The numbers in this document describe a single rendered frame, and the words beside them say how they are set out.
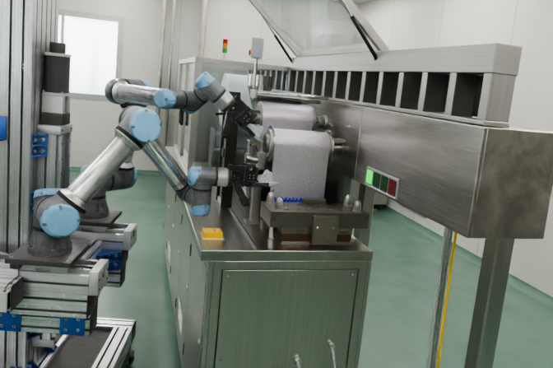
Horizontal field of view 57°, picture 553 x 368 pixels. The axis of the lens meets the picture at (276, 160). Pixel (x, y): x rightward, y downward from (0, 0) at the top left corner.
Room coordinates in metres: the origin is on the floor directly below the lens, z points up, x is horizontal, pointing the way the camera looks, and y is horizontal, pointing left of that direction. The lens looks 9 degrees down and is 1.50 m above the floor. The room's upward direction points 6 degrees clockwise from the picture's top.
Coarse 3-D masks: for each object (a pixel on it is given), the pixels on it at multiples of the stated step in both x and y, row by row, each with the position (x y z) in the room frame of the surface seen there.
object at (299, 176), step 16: (288, 160) 2.05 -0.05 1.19; (304, 160) 2.07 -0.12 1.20; (320, 160) 2.09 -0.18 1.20; (272, 176) 2.04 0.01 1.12; (288, 176) 2.05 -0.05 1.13; (304, 176) 2.07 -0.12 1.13; (320, 176) 2.09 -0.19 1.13; (272, 192) 2.04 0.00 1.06; (288, 192) 2.06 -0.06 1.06; (304, 192) 2.08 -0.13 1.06; (320, 192) 2.09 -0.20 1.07
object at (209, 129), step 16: (192, 64) 3.23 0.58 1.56; (208, 64) 2.99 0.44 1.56; (192, 80) 3.16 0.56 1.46; (224, 80) 3.02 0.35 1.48; (240, 80) 3.04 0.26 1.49; (240, 96) 3.04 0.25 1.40; (208, 112) 2.99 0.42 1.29; (208, 128) 3.00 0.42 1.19; (240, 128) 3.05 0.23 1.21; (176, 144) 4.00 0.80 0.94; (208, 144) 3.00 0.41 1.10; (240, 144) 3.05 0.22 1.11; (208, 160) 3.00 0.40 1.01; (240, 160) 3.05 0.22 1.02
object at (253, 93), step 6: (252, 90) 2.37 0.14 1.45; (252, 96) 2.35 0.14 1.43; (276, 96) 2.34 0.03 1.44; (282, 96) 2.43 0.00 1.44; (288, 96) 2.36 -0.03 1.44; (294, 96) 2.37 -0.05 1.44; (300, 96) 2.37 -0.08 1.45; (306, 96) 2.38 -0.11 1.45; (312, 96) 2.39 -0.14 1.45; (318, 96) 2.40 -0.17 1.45; (324, 96) 2.45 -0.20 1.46
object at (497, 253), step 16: (368, 192) 2.30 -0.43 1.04; (368, 208) 2.30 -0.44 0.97; (368, 240) 2.31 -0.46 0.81; (496, 240) 1.43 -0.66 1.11; (512, 240) 1.44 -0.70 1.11; (496, 256) 1.43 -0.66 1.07; (480, 272) 1.48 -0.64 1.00; (496, 272) 1.43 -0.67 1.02; (480, 288) 1.47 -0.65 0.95; (496, 288) 1.43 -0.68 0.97; (480, 304) 1.46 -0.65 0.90; (496, 304) 1.44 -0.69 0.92; (480, 320) 1.45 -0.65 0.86; (496, 320) 1.44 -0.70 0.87; (480, 336) 1.44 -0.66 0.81; (496, 336) 1.44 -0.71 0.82; (480, 352) 1.43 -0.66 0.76
